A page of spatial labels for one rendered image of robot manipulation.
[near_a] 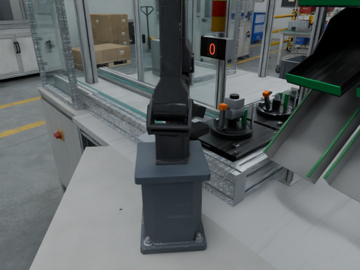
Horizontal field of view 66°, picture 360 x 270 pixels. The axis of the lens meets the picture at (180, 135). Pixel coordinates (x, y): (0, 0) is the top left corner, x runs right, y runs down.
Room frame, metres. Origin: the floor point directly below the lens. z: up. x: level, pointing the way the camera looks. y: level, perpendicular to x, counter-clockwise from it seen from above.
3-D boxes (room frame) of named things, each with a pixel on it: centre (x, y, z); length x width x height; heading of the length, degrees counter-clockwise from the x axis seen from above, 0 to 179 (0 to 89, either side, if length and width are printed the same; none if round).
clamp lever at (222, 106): (0.81, -0.14, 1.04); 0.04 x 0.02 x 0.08; 130
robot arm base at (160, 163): (0.51, 0.02, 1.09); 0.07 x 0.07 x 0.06; 5
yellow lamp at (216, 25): (1.06, -0.14, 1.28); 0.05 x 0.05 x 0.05
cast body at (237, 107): (0.84, -0.18, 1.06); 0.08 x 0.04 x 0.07; 130
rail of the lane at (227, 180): (0.95, 0.13, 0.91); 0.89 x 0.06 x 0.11; 40
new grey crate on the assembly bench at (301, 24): (6.14, -2.42, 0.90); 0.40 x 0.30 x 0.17; 142
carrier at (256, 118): (1.00, -0.36, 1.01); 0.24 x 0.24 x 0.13; 40
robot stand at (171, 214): (0.51, 0.02, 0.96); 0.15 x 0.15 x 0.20; 5
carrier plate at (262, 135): (0.84, -0.17, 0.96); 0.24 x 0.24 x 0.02; 40
